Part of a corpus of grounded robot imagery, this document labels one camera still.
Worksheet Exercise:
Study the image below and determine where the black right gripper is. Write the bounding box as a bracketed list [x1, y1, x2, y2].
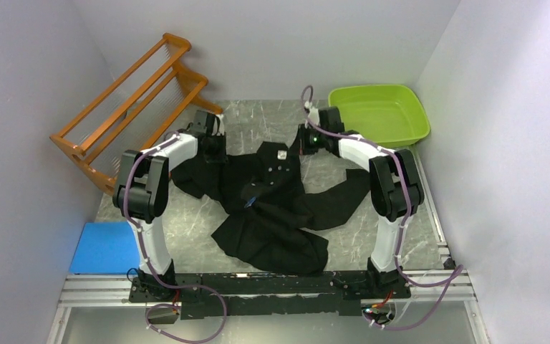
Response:
[287, 124, 328, 156]

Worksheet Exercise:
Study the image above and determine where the black button shirt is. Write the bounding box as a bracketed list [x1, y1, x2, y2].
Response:
[171, 142, 370, 275]

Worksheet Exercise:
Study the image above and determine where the blue round brooch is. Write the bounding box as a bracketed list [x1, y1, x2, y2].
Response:
[244, 197, 256, 209]

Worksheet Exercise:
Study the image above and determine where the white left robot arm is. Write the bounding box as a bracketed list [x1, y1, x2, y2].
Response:
[112, 110, 226, 301]

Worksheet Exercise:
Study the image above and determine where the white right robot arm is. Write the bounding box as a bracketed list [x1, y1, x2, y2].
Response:
[299, 101, 425, 297]

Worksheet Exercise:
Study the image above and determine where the green plastic basin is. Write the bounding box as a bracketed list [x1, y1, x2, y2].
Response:
[328, 84, 430, 148]

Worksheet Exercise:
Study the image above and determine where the orange wooden rack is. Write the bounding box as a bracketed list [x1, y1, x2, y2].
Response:
[49, 33, 223, 195]

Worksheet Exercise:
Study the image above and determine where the blue foam pad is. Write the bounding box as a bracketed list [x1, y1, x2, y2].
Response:
[69, 221, 140, 274]

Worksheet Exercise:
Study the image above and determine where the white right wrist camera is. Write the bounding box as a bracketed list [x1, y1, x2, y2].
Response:
[303, 100, 319, 124]

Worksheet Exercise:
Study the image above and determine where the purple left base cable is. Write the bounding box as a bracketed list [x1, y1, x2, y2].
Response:
[130, 282, 228, 344]

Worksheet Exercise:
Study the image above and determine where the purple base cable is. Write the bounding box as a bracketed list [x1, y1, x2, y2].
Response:
[362, 263, 465, 333]
[130, 282, 228, 344]

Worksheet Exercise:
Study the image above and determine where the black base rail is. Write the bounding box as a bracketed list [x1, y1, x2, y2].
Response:
[128, 270, 411, 320]

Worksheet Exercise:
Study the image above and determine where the aluminium frame rail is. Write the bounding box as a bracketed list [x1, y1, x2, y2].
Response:
[47, 242, 490, 343]

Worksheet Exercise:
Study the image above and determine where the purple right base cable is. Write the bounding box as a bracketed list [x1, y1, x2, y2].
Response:
[362, 263, 465, 333]

